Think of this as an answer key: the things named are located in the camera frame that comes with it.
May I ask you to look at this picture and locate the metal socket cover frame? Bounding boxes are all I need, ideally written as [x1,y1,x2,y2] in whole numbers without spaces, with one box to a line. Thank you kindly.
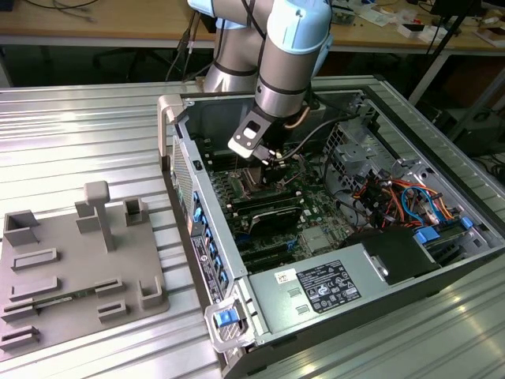
[290,152,308,177]

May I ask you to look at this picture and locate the black RAM slot bank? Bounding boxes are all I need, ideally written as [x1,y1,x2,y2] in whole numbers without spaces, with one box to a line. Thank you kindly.
[201,136,253,171]

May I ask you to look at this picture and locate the black CPU socket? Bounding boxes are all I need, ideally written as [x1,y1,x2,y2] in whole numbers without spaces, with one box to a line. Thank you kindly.
[230,165,287,198]

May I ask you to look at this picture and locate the installed black RAM sticks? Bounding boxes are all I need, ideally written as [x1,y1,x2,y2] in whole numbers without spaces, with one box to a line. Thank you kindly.
[227,188,304,217]

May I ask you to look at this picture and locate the perforated metal drive cage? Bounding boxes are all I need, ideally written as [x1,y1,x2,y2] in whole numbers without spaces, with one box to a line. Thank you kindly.
[321,120,395,190]

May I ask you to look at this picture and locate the green motherboard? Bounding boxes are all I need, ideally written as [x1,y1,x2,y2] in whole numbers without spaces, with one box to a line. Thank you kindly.
[203,136,358,276]

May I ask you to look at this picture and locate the black graphics card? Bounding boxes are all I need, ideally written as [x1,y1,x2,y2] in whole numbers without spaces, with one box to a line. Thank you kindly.
[246,205,303,238]

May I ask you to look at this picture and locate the silver chipset heatsink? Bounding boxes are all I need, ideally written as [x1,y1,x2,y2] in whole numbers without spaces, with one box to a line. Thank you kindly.
[301,228,331,253]

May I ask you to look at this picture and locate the open grey PC case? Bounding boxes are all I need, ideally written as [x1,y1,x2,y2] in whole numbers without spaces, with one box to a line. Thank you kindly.
[156,84,505,379]

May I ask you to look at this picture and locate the small white box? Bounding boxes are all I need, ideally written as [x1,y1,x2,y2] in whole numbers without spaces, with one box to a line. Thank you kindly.
[397,22,433,43]

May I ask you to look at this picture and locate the black plastic shroud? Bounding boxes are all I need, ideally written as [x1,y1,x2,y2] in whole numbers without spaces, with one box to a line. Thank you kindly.
[341,227,441,287]

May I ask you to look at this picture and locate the blue disk carrier tab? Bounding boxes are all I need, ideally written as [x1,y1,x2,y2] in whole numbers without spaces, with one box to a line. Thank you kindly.
[413,227,441,246]

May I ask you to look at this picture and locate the grey power supply unit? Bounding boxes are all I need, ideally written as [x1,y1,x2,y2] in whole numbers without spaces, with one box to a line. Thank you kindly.
[245,241,391,345]

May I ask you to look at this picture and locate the wooden desk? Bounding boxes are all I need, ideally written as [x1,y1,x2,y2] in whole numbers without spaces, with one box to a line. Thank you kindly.
[0,0,505,52]

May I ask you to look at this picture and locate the grey parts rack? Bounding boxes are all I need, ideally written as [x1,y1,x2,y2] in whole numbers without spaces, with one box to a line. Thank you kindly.
[0,180,171,361]

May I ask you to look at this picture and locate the green RAM stick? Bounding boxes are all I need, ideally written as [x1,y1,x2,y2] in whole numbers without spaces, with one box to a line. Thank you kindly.
[33,288,96,308]

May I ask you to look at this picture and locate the copper coloured cable loop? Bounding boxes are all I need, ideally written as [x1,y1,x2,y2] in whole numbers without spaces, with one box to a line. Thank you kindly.
[283,105,310,130]

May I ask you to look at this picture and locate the black camera cable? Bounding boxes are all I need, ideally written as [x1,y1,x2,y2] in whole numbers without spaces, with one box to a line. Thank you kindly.
[282,112,358,161]

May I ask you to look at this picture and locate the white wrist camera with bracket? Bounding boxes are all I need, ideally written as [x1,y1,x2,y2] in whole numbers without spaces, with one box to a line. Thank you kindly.
[227,109,274,159]

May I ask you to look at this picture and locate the grey case handle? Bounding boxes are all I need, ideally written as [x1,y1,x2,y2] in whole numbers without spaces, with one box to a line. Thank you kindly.
[156,94,186,159]
[204,298,256,352]

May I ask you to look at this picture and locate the orange red wire bundle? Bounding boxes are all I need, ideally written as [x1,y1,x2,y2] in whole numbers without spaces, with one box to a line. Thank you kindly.
[354,178,463,231]

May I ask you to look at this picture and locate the blue wire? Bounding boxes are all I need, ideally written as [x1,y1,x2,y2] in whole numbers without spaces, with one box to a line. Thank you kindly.
[401,185,441,226]

